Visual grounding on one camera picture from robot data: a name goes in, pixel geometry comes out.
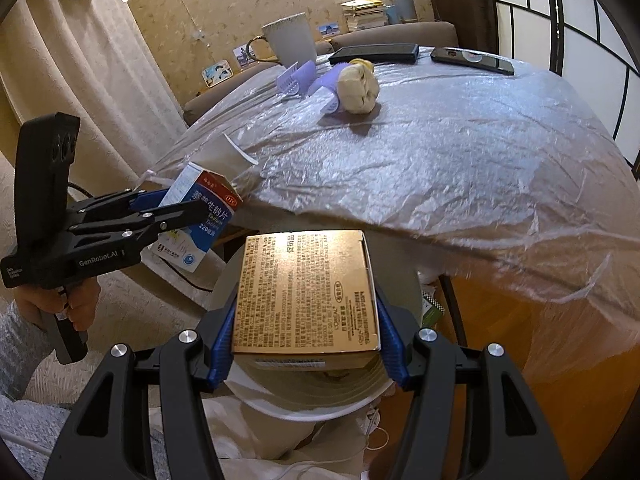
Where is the white round waste bin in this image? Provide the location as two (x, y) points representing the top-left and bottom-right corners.
(207, 232), (441, 422)

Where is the beige crumpled wad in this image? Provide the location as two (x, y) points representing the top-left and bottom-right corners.
(337, 58), (381, 115)

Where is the stack of books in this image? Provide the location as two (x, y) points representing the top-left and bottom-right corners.
(341, 0), (390, 32)

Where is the white cable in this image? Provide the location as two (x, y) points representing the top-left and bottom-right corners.
(364, 407), (392, 453)

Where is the black table leg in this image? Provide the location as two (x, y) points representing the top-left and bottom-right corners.
(439, 275), (468, 348)

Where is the dark wooden cabinet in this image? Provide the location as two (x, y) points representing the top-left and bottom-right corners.
(422, 0), (496, 53)

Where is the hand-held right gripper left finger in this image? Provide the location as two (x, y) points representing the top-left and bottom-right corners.
(42, 295), (238, 480)

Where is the small black flat device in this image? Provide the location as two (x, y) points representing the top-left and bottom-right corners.
(431, 46), (515, 76)

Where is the standing figure photo card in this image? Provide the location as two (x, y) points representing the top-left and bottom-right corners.
(232, 45), (256, 71)

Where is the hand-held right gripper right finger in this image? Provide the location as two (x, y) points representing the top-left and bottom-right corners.
(375, 287), (593, 480)

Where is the person's left hand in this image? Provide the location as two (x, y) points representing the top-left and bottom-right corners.
(14, 277), (101, 332)

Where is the blue photo card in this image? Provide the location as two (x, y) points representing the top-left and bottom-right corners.
(201, 61), (235, 88)

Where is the black framed folding screen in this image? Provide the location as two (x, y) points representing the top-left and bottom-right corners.
(487, 0), (640, 181)

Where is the white dotted mug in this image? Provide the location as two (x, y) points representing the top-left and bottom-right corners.
(246, 12), (317, 67)

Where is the clear plastic table cover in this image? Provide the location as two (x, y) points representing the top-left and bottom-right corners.
(145, 46), (640, 321)

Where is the brown fabric sofa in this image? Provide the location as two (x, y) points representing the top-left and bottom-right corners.
(182, 21), (458, 126)

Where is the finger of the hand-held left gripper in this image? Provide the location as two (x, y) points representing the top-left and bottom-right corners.
(70, 201), (201, 248)
(75, 187), (168, 218)

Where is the white plastic bag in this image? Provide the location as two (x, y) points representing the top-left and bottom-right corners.
(200, 395), (401, 480)

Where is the green packet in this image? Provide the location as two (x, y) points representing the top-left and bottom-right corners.
(420, 290), (445, 331)

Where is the white red blue medicine box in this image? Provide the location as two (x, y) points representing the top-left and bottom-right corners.
(150, 162), (244, 274)

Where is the gold cardboard box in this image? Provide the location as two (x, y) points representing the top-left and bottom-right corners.
(231, 230), (382, 371)

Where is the person's grey clothed leg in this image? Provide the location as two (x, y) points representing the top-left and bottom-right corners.
(0, 395), (166, 480)

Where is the white curtain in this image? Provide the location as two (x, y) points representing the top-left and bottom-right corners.
(0, 0), (186, 196)

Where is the person's left forearm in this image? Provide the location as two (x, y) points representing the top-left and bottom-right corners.
(0, 300), (61, 398)

